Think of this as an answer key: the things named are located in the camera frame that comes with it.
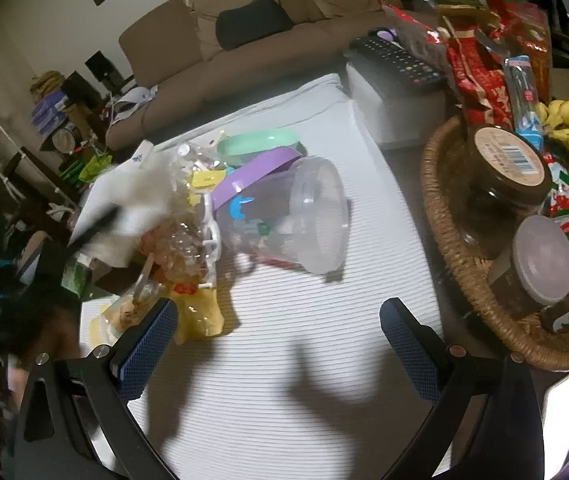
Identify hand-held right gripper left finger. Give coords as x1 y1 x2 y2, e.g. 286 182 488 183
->
2 297 180 480

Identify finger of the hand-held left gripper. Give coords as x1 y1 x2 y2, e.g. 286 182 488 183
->
67 205 120 258

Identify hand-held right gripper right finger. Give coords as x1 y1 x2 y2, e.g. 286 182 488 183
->
379 297 565 480

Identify white paper napkin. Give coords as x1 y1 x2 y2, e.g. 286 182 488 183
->
69 140 185 268

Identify yellow packet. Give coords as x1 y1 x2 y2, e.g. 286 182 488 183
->
174 285 225 343

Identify clear plastic snack bag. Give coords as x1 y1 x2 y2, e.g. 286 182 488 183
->
139 145 225 291

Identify white plastic frame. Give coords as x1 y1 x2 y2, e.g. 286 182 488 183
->
199 192 225 291

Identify clear wrapped pastry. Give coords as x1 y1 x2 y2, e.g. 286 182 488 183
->
99 280 165 346

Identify bright green bag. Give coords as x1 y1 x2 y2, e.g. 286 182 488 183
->
77 155 112 183

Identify round plate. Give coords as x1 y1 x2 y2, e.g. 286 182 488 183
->
50 127 82 153

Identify white ribbed mat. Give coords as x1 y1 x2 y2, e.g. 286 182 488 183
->
79 74 453 480

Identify yellow tag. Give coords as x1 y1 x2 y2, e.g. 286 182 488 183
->
189 170 228 193

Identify stack of blue boxes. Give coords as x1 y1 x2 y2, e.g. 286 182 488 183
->
29 87 72 136

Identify wicker basket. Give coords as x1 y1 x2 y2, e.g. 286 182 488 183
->
421 112 569 372

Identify white cap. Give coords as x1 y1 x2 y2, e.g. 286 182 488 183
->
109 86 159 123

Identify black speaker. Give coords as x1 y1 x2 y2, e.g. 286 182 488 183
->
84 50 122 91
62 72 100 106

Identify brown bag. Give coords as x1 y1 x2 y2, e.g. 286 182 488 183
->
29 70 68 98

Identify clear cup with purple rim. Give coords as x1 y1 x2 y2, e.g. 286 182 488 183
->
209 147 350 276

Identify green plastic bowl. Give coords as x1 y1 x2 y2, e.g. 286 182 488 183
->
216 129 308 168

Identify brown jar with tan lid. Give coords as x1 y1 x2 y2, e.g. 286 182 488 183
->
459 122 554 256

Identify white box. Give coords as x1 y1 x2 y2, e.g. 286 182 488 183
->
345 60 460 150

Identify black cushion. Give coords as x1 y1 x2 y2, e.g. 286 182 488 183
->
214 0 295 52

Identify blue and white packet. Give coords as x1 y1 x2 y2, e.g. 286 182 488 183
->
503 55 548 153

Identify red snack packet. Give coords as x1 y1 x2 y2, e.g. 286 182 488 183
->
445 25 515 131

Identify black remote control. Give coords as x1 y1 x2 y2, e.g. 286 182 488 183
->
349 35 448 92

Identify brown sofa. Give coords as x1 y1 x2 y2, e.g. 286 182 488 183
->
106 0 415 150

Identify red and clear snack bag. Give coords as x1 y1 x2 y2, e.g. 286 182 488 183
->
382 4 453 68

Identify large red snack bag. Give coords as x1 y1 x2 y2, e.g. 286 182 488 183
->
485 0 553 106

